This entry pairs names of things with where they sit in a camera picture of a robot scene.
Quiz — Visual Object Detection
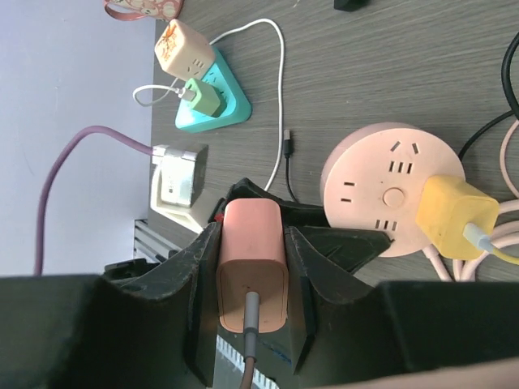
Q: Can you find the pink floral mug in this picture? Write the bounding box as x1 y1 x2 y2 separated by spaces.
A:
104 0 184 21

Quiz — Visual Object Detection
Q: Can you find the teal triangular socket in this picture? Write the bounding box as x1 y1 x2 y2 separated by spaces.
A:
175 49 252 133

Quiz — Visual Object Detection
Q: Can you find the yellow cable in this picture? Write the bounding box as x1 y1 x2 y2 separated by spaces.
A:
464 222 519 267

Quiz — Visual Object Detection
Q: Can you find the green charger plug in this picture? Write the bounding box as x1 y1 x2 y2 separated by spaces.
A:
185 78 223 117

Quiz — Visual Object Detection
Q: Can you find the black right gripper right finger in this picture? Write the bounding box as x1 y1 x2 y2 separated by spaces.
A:
283 226 519 389

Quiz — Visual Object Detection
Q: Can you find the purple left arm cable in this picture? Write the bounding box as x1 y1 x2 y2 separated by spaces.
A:
32 125 157 276

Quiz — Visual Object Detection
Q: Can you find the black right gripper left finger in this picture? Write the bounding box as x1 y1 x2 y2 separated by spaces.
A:
1 223 221 388

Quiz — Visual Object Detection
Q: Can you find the pink cable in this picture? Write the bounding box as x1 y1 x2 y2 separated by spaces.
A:
421 121 519 283

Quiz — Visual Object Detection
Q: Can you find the peach cube socket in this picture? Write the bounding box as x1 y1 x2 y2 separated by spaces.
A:
154 19 216 81

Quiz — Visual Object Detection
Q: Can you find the pink charger plug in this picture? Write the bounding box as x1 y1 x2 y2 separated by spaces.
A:
217 199 289 333

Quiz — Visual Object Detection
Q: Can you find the white usb cable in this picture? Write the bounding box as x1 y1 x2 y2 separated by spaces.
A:
132 18 285 191

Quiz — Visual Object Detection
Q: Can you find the yellow charger plug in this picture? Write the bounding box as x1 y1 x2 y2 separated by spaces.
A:
415 175 500 260

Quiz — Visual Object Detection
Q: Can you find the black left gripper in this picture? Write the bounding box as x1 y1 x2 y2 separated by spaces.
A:
101 177 397 284

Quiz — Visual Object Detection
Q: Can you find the pink round socket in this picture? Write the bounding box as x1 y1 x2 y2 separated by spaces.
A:
320 122 465 258

